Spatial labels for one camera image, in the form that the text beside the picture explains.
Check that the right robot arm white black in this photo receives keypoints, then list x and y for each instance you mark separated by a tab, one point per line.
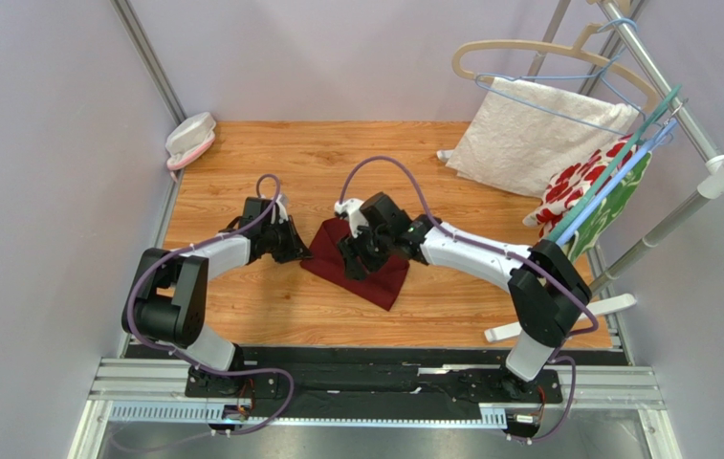
547	292

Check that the light blue wire hanger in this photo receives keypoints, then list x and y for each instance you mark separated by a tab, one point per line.
536	92

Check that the beige clothes hanger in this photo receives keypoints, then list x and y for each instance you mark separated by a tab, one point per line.
574	51

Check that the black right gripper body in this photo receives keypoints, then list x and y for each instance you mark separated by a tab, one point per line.
357	248

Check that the white pink folded cloth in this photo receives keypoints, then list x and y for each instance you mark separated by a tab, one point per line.
189	140

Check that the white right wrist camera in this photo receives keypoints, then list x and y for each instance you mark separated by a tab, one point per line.
350	211

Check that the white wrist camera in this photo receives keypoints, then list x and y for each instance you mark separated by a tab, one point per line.
279	212
350	211

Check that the white textured hanging cloth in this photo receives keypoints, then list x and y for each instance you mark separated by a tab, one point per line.
518	149

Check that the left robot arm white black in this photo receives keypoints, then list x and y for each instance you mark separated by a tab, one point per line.
167	302

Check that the silver white clothes rack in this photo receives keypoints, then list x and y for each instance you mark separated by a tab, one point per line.
708	190

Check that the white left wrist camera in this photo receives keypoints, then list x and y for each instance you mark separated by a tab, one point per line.
279	212

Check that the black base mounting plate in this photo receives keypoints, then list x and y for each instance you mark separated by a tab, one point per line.
380	384

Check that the red flower patterned cloth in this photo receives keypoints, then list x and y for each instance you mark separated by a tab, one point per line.
567	187

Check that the green white patterned cloth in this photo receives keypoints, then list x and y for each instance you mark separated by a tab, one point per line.
606	211

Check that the blue clothes hanger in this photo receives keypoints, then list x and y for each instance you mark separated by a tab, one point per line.
612	178

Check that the teal clothes hanger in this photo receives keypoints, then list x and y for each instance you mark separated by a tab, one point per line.
558	233

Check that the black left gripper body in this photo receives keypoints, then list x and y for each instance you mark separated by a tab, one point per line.
281	242

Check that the dark red cloth napkin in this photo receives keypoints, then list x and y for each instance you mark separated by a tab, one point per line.
381	288

